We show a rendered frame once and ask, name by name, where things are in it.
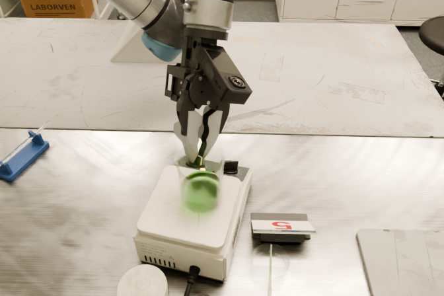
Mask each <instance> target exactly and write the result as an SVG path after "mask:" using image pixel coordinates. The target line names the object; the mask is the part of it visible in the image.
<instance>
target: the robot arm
mask: <svg viewBox="0 0 444 296"><path fill-rule="evenodd" d="M106 1H107V2H109V3H110V4H111V5H112V6H114V7H115V8H116V9H117V10H119V11H120V12H121V13H122V14H124V15H125V16H126V17H128V18H129V19H130V20H131V21H132V22H134V23H135V24H136V25H138V27H140V28H142V29H143V30H144V31H143V34H142V35H141V41H142V42H143V44H144V45H145V47H146V48H147V49H148V50H149V51H150V52H152V54H153V55H154V56H156V57H157V58H159V59H160V60H162V61H165V62H172V61H173V60H175V59H176V58H177V57H178V56H179V55H180V54H181V53H182V59H181V63H176V65H167V70H166V84H165V96H167V97H169V98H170V99H171V100H173V101H175V102H176V113H177V116H178V120H179V121H177V122H175V123H174V127H173V130H174V134H175V135H176V136H177V138H179V140H181V142H182V144H183V146H185V145H186V144H189V143H191V142H195V141H199V140H200V139H201V141H206V142H210V143H213V144H215V142H216V141H217V138H218V136H219V134H221V132H222V130H223V127H224V125H225V122H226V121H227V118H228V115H229V110H230V104H243V105H244V104H245V103H246V101H247V100H248V98H249V97H250V95H251V94H252V89H251V88H250V87H249V85H248V83H247V82H246V81H245V79H244V77H243V76H242V75H241V73H240V71H239V70H238V69H237V67H236V65H235V64H234V63H233V61H232V59H231V58H230V57H229V55H228V53H227V52H226V51H225V49H224V47H222V46H217V40H224V41H228V36H229V33H228V32H227V30H230V29H231V23H232V17H233V7H234V4H233V3H234V0H106ZM169 74H171V75H172V82H171V90H168V77H169ZM202 105H208V106H205V108H204V110H203V116H201V115H200V114H198V113H197V112H196V111H195V108H196V109H200V108H201V107H202Z"/></svg>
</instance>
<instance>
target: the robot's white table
mask: <svg viewBox="0 0 444 296"><path fill-rule="evenodd" d="M128 21H129V20H87V19H45V18H0V128H9V129H39V128H40V127H41V126H42V125H44V124H45V123H46V122H47V121H48V120H49V121H50V123H49V124H48V125H47V126H46V127H45V128H44V129H43V130H96V131H153V132H174V130H173V127H174V123H175V122H177V121H179V120H178V116H177V113H176V102H175V101H173V100H171V99H170V98H169V97H167V96H165V84H166V76H167V65H176V63H132V62H112V61H110V59H111V57H112V55H113V53H114V50H115V49H116V46H117V45H118V42H119V41H120V38H121V36H122V34H123V32H124V30H125V28H126V26H127V24H128ZM227 32H228V33H229V36H228V41H224V40H217V46H222V47H224V49H225V51H226V52H227V53H228V55H229V57H230V58H231V59H232V61H233V63H234V64H235V65H236V67H237V69H238V70H239V71H240V73H241V75H242V76H243V77H244V79H245V81H246V82H247V83H248V85H249V87H250V88H251V89H252V94H251V95H250V97H249V98H248V100H247V101H246V103H245V104H244V105H243V104H230V110H229V115H228V118H227V121H226V122H225V125H224V127H223V130H222V132H221V133H239V134H268V135H326V136H355V137H413V138H441V139H444V101H443V100H442V98H441V97H440V95H439V93H438V92H437V91H436V89H435V87H434V86H433V84H432V83H431V81H430V80H429V78H428V76H427V75H426V74H425V72H424V70H423V69H422V67H421V65H420V64H419V63H418V60H417V59H416V58H415V56H414V55H413V53H412V52H411V51H410V49H409V47H408V45H407V43H406V42H405V41H404V39H403V37H402V36H401V34H400V33H399V31H398V30H397V28H396V27H395V25H394V24H341V23H298V22H232V23H231V29H230V30H227Z"/></svg>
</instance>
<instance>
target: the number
mask: <svg viewBox="0 0 444 296"><path fill-rule="evenodd" d="M253 222H254V228H255V229H273V230H302V231H313V229H312V228H311V226H310V225H309V224H308V222H289V221H253Z"/></svg>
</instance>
